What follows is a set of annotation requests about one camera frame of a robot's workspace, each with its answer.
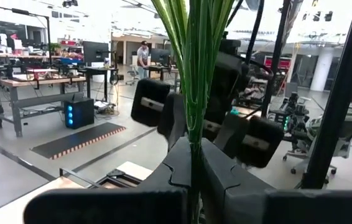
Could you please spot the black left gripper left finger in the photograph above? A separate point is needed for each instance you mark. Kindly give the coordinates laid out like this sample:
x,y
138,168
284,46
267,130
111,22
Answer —
x,y
117,205

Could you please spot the black computer tower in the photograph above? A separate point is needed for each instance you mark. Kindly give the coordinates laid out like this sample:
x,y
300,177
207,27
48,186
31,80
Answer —
x,y
82,113

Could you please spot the black computer monitor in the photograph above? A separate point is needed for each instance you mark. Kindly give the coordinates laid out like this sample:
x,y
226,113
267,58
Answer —
x,y
95,53

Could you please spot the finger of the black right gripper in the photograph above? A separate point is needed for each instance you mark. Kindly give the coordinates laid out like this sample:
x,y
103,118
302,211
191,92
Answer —
x,y
261,149
149,102

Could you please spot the black frame post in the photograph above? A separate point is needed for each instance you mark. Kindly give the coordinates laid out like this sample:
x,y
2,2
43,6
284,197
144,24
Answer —
x,y
334,109

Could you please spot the large red flower bunch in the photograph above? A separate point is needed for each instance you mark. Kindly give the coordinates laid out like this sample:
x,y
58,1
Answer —
x,y
196,93

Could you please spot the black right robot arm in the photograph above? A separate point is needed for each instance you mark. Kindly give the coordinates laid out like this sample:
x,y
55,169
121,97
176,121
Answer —
x,y
275,59

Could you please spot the wooden workbench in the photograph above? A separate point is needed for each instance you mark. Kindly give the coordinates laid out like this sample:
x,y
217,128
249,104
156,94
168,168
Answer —
x,y
23,81

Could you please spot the black hazard-striped floor mat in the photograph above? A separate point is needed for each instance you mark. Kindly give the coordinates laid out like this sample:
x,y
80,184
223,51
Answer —
x,y
79,140

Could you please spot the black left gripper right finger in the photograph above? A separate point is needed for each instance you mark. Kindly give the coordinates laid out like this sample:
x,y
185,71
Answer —
x,y
272,208

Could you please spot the person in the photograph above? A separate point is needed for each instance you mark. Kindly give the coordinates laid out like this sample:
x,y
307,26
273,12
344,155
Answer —
x,y
143,56

